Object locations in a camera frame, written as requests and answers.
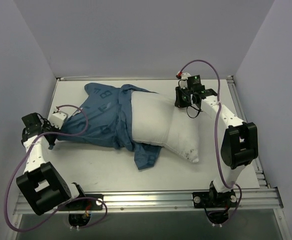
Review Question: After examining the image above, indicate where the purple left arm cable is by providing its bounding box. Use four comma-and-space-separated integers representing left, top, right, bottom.
3, 104, 108, 233

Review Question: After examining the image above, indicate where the black thin right cable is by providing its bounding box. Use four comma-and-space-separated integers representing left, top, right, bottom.
187, 103, 203, 120

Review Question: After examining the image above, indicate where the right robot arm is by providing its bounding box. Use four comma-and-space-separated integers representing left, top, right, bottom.
175, 73, 259, 207

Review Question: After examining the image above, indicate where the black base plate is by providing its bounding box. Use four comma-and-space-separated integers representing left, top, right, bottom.
62, 193, 104, 211
192, 190, 237, 209

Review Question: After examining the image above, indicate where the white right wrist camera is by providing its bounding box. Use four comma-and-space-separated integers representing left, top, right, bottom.
176, 72, 191, 89

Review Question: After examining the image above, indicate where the white pillow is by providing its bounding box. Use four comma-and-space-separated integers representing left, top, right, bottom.
131, 91, 200, 163

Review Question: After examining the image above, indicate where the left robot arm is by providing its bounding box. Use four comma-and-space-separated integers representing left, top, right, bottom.
16, 111, 87, 216

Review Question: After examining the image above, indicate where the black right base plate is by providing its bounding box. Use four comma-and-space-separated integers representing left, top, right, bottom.
192, 190, 237, 209

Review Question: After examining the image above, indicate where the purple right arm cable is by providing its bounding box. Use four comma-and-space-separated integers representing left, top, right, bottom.
177, 59, 243, 227

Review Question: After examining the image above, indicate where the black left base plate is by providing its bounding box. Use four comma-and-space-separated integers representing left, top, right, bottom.
62, 193, 104, 211

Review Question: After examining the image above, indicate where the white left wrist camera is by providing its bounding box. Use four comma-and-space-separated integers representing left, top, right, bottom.
48, 111, 68, 130

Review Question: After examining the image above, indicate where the blue cartoon print pillowcase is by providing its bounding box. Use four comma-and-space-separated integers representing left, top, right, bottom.
57, 83, 161, 170

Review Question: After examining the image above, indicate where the aluminium right side rail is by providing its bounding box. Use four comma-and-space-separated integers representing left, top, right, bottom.
227, 75, 271, 189

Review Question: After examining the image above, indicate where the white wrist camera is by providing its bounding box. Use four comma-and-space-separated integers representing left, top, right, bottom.
176, 72, 191, 89
48, 111, 68, 130

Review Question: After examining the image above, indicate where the aluminium back rail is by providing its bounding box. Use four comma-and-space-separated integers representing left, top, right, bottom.
56, 76, 234, 82

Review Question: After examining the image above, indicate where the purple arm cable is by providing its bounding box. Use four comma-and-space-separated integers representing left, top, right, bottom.
177, 59, 243, 227
3, 104, 108, 233

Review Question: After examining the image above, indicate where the aluminium rail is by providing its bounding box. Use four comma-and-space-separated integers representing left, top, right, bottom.
101, 188, 284, 213
227, 75, 271, 189
56, 76, 234, 82

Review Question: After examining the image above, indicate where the aluminium front rail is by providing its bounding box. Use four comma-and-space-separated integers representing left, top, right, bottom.
101, 188, 284, 213

